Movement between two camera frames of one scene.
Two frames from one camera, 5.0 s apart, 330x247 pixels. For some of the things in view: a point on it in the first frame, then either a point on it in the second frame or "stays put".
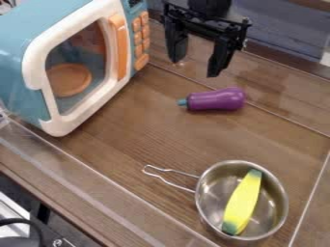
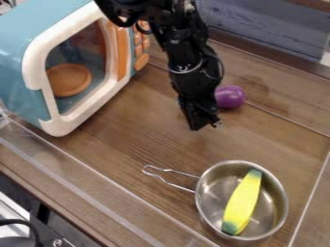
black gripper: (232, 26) -> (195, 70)
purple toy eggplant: (218, 99) stays put
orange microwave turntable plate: (70, 79) stays put
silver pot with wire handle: (215, 186) stays put
